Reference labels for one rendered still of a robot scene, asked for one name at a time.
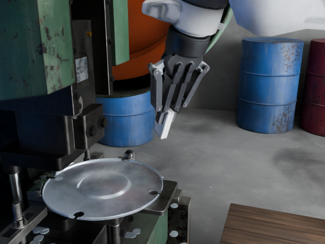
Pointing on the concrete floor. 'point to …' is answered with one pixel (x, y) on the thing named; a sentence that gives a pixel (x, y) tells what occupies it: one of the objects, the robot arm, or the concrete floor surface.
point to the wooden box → (270, 227)
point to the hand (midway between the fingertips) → (164, 121)
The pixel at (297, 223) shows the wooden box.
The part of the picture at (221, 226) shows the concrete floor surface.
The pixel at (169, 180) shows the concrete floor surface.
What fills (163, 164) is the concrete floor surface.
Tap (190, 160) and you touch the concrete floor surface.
